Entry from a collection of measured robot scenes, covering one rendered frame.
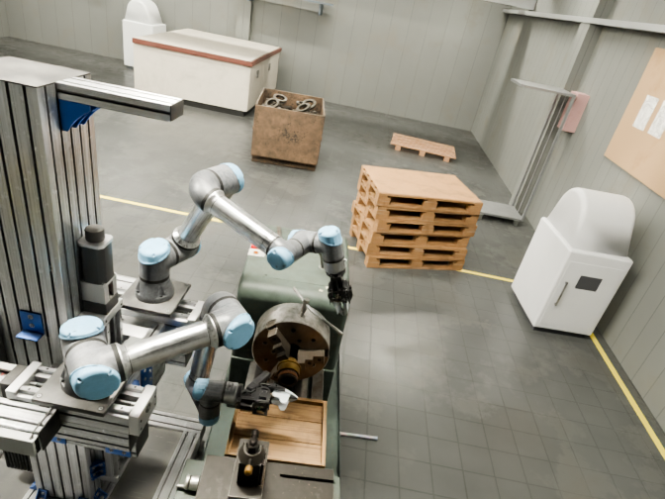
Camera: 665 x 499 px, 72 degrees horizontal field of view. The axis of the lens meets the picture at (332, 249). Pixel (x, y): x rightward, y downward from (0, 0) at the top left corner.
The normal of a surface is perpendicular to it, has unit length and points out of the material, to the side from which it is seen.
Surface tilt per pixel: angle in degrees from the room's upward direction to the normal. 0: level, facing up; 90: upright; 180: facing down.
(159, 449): 0
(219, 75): 90
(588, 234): 71
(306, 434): 0
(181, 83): 90
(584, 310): 90
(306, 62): 90
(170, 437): 0
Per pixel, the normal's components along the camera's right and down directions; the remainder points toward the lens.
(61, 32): -0.10, 0.47
